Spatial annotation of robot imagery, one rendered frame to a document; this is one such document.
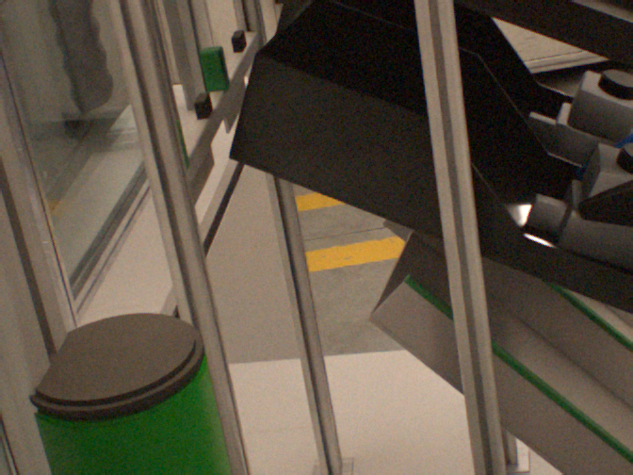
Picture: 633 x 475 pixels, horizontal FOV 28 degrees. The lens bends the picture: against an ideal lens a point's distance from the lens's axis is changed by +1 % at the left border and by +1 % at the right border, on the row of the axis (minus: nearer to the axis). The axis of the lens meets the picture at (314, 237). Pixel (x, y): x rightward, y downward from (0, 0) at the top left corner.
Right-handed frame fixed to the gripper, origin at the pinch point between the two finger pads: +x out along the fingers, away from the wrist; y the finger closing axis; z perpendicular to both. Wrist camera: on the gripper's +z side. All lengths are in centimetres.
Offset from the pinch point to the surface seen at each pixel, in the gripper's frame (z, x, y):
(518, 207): -0.5, 7.7, -1.8
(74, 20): 6, 70, -83
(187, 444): 20, 9, 47
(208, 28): -13, 72, -133
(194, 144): 12.4, 24.8, 2.2
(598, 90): 0.8, 1.5, -13.7
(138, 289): -26, 71, -64
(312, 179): 8.4, 17.9, 4.1
